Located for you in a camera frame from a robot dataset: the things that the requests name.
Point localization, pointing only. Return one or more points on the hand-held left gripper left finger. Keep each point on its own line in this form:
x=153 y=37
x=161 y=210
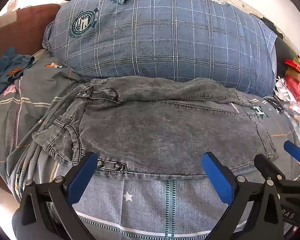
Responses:
x=82 y=176

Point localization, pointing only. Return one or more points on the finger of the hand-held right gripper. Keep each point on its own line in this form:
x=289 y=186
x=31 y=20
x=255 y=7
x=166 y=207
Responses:
x=294 y=151
x=268 y=166

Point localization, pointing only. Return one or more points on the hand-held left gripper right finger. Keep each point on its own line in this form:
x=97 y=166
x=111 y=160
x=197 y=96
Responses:
x=218 y=177

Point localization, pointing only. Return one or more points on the grey denim pants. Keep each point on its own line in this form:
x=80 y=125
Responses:
x=165 y=132

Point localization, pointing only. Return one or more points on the white plastic bags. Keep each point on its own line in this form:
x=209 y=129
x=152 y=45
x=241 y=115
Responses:
x=292 y=115

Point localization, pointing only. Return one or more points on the grey patterned bed sheet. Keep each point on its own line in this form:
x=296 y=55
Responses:
x=140 y=202

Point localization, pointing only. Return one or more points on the red packets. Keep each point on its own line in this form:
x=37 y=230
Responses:
x=298 y=80

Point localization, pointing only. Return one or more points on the dark cloth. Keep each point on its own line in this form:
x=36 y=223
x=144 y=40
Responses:
x=282 y=40

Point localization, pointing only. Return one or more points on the dark blue denim garment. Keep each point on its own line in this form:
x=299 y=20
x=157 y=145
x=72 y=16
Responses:
x=7 y=72

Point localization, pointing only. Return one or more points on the blue plaid pillow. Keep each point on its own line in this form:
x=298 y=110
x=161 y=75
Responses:
x=165 y=37

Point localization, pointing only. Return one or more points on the brown headboard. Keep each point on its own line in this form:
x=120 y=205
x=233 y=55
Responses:
x=22 y=27

